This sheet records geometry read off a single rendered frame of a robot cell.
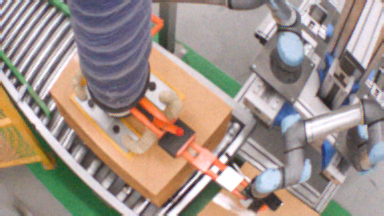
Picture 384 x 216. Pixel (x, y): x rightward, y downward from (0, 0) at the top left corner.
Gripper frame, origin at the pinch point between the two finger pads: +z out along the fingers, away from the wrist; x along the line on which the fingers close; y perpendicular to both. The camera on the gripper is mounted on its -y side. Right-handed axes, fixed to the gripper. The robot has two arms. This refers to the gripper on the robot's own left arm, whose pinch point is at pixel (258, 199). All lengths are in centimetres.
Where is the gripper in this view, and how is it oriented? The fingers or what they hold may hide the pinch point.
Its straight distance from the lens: 228.9
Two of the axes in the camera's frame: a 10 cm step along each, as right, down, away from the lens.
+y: -7.6, -6.3, 1.5
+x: -6.5, 7.3, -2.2
